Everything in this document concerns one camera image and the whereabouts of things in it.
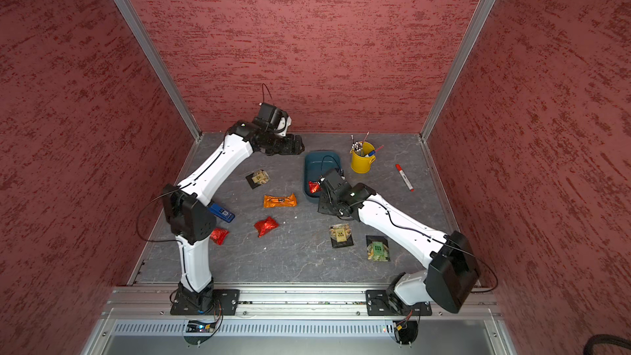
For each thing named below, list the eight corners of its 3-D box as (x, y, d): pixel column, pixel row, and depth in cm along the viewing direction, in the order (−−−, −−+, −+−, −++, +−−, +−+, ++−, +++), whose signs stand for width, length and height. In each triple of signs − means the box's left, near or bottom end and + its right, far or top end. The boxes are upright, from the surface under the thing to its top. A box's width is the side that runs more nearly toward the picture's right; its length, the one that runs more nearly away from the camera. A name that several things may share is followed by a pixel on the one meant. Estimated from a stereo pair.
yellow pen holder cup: (350, 173, 106) (354, 149, 94) (348, 157, 112) (352, 132, 100) (371, 173, 106) (378, 150, 94) (369, 157, 113) (375, 132, 100)
